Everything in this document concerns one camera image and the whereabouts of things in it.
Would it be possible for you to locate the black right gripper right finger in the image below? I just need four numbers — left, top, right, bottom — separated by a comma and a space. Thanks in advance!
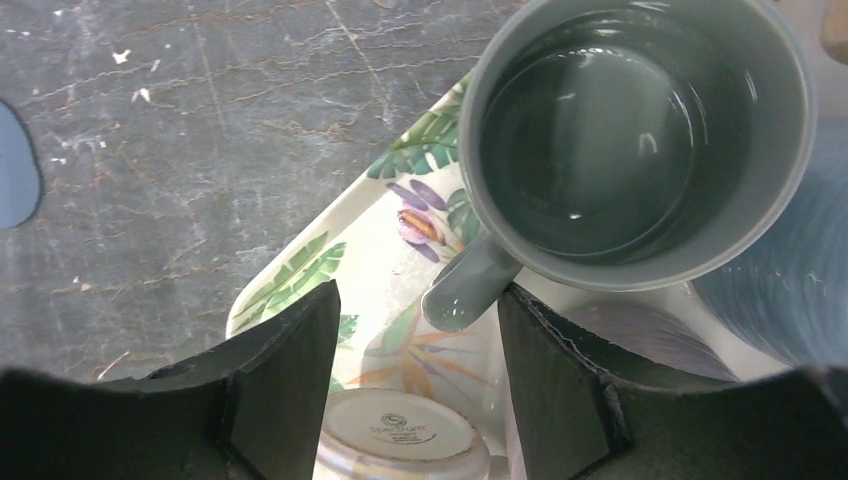
497, 285, 847, 479

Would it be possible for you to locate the light blue round coaster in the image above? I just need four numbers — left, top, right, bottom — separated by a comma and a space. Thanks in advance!
1, 101, 42, 229

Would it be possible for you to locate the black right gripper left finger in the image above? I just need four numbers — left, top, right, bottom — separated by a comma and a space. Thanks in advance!
1, 281, 340, 479

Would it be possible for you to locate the light blue ceramic mug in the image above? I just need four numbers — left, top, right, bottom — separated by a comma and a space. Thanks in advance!
693, 118, 847, 366

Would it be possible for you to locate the grey green ceramic mug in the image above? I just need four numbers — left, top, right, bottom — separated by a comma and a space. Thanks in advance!
421, 1, 817, 331

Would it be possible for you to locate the white mug orange inside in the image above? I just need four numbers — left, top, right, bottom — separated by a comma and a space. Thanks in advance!
312, 388, 491, 480

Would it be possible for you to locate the lilac ceramic mug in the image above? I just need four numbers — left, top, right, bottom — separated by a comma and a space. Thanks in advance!
564, 302, 739, 382

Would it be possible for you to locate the beige ceramic mug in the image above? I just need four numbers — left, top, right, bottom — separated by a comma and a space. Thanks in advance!
820, 0, 848, 65

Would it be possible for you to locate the floral leaf print tray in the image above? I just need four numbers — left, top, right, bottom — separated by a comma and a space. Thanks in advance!
225, 66, 796, 480

